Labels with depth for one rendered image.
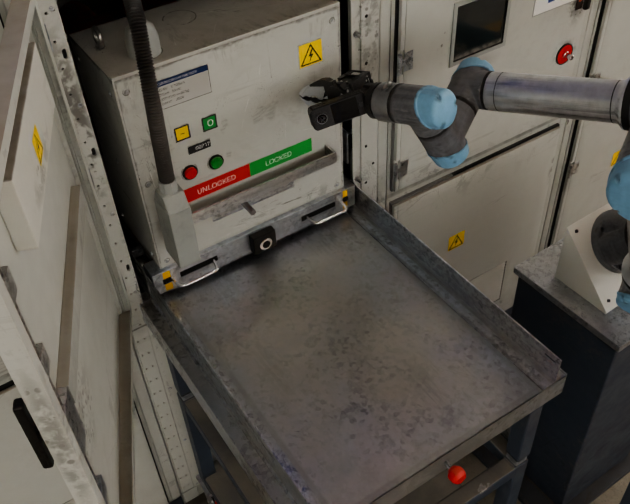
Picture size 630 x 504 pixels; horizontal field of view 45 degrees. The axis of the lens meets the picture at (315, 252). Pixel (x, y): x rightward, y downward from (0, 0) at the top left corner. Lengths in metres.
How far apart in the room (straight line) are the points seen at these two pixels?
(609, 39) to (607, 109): 0.91
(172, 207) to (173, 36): 0.33
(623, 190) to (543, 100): 0.25
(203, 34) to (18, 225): 0.67
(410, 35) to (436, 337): 0.66
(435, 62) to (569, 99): 0.47
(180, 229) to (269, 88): 0.34
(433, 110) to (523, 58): 0.71
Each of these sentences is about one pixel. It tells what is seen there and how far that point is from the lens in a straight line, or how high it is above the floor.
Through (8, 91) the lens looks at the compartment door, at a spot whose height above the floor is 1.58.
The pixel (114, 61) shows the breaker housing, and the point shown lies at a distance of 1.47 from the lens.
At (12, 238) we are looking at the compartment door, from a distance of 1.01.
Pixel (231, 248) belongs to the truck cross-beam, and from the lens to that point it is 1.73.
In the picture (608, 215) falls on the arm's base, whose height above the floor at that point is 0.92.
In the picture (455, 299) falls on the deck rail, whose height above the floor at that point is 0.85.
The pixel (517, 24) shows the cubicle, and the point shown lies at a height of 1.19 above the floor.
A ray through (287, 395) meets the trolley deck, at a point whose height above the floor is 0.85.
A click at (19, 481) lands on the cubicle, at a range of 1.97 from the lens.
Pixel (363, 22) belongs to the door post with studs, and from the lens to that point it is 1.66.
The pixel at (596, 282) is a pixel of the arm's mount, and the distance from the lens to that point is 1.84.
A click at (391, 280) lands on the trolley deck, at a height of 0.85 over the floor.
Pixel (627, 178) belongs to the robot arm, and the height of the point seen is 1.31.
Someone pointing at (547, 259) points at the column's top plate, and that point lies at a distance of 1.96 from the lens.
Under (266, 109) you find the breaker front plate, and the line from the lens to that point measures 1.60.
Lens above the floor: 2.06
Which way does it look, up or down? 43 degrees down
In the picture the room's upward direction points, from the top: 3 degrees counter-clockwise
